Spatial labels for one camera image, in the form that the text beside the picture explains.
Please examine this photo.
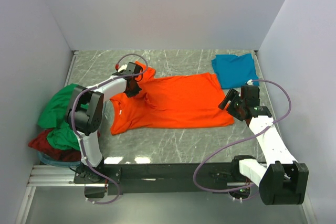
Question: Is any orange t-shirt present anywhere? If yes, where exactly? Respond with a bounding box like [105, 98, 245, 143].
[110, 67, 234, 135]

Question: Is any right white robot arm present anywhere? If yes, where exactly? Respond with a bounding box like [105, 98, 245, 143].
[218, 85, 309, 205]

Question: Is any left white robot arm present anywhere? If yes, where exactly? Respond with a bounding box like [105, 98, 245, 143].
[65, 62, 148, 183]

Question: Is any folded blue t-shirt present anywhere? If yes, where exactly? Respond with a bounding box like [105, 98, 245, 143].
[212, 54, 259, 89]

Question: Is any green t-shirt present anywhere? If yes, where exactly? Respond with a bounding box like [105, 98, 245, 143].
[37, 83, 80, 151]

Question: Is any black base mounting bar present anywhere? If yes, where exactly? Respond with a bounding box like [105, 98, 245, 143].
[73, 163, 264, 199]

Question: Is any dark red t-shirt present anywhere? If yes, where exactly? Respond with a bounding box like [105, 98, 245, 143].
[28, 128, 101, 162]

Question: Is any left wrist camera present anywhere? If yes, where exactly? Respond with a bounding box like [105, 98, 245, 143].
[116, 64, 128, 72]

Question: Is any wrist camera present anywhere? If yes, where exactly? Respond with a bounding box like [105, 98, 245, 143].
[116, 64, 128, 72]
[246, 79, 259, 86]

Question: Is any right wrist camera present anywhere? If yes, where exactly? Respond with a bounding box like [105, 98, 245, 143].
[246, 79, 259, 86]

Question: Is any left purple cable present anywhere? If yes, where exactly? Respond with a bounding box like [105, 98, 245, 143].
[70, 53, 149, 205]

